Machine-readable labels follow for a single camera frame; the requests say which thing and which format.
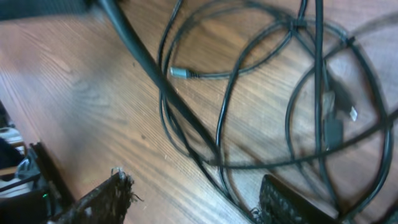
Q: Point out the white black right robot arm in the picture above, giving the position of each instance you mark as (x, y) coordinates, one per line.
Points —
(32, 191)

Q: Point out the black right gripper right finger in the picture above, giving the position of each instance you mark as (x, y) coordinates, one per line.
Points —
(280, 204)

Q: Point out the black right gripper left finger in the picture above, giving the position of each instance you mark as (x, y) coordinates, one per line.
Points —
(107, 203)

